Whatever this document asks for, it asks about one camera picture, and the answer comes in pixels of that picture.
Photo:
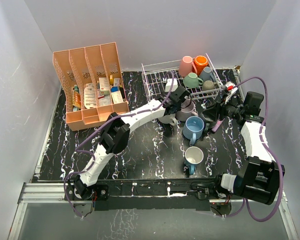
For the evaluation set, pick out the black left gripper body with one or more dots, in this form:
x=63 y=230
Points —
x=177 y=109

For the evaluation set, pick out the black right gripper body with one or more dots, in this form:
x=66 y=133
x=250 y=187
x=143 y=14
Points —
x=231 y=111

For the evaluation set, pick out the cream speckled mug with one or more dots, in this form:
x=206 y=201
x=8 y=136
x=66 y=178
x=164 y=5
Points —
x=168 y=119

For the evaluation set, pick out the light blue mug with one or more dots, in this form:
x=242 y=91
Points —
x=193 y=129

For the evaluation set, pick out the olive grey small cup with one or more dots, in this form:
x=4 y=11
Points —
x=208 y=85

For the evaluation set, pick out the teal green cup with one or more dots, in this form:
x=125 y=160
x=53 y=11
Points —
x=192 y=80

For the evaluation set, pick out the grey-blue printed mug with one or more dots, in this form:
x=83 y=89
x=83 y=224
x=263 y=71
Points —
x=207 y=74

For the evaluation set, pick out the pink mug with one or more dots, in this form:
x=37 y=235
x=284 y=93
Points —
x=187 y=66

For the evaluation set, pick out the white mug blue handle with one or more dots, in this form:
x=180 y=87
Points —
x=193 y=156

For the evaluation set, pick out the orange mug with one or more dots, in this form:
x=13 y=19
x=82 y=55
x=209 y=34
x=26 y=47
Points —
x=200 y=62

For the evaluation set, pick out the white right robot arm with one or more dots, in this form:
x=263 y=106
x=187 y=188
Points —
x=259 y=176

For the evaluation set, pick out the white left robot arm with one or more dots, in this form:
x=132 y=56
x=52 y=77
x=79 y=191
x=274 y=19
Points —
x=112 y=137

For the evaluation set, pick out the dark grey-green mug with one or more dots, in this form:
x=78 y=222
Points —
x=209 y=121

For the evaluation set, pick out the lavender wide mug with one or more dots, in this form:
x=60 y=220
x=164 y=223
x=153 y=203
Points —
x=187 y=110

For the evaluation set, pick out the blue round container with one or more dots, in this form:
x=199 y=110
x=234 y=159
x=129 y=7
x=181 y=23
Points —
x=115 y=89

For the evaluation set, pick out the yellow small box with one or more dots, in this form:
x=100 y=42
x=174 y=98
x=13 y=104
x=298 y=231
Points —
x=111 y=80

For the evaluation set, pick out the white red medicine box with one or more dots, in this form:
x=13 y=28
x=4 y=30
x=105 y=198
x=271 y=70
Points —
x=104 y=85

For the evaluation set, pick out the white blister pack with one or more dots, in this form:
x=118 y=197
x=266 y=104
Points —
x=89 y=96

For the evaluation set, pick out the peach plastic file organizer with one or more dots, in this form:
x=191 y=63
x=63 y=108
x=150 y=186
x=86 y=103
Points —
x=80 y=66

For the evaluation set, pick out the orange medicine box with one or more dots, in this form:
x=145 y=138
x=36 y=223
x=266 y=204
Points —
x=76 y=100

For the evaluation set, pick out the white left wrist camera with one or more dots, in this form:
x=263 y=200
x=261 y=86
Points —
x=170 y=83

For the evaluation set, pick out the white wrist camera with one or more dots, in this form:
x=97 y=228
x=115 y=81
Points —
x=229 y=90
x=170 y=83

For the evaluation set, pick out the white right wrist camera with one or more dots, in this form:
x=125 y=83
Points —
x=229 y=90

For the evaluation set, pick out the white wire dish rack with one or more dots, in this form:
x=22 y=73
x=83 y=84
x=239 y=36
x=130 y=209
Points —
x=154 y=77

